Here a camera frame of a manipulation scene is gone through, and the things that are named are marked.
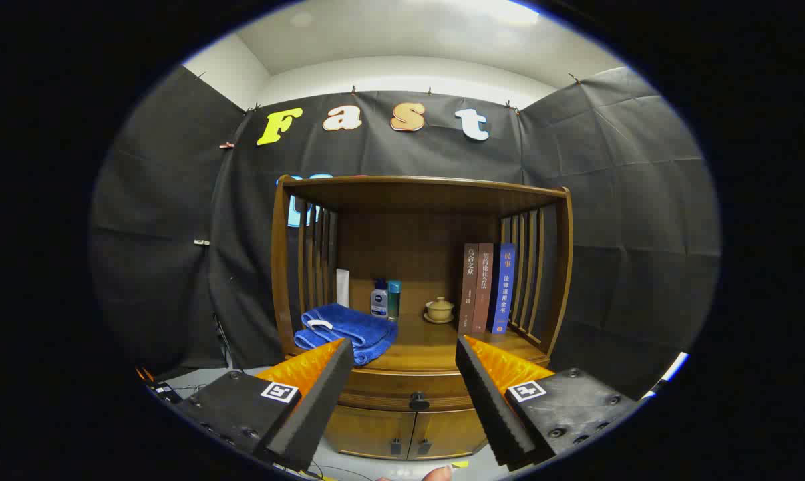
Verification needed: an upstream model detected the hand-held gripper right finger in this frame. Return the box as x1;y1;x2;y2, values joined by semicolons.
456;335;640;468

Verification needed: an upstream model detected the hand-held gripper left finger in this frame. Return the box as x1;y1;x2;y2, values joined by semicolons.
175;337;355;472

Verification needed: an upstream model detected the wooden cabinet door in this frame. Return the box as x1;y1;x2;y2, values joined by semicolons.
408;409;488;460
323;404;416;460

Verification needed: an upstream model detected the wooden countertop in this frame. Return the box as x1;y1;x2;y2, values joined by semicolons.
285;313;551;373

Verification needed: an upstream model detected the wooden cabinet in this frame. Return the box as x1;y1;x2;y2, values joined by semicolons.
271;175;574;462

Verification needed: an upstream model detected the blue folded towel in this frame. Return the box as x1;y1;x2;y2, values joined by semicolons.
293;304;399;366

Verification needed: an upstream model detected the beige lidded teacup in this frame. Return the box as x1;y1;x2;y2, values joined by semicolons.
424;297;455;325

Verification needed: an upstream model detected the reddish brown book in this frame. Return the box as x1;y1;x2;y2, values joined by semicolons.
472;243;495;333

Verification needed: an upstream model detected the dark brown book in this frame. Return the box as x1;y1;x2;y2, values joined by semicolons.
458;243;480;335

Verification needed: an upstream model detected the blue book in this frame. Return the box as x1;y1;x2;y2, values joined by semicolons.
488;243;516;335

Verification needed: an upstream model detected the black power strip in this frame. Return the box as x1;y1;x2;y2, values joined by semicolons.
138;367;184;404

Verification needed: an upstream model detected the black floor cable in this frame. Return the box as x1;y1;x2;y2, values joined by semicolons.
309;460;377;481

